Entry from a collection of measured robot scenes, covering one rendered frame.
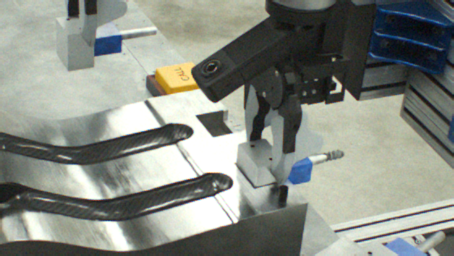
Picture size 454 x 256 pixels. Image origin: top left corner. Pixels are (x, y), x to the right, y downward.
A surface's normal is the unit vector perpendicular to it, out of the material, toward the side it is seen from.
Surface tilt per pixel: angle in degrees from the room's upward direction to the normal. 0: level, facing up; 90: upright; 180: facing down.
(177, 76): 0
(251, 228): 90
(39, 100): 0
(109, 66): 0
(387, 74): 90
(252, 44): 30
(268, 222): 90
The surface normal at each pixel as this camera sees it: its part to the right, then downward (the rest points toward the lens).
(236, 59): -0.40, -0.65
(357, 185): 0.07, -0.83
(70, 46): 0.44, 0.52
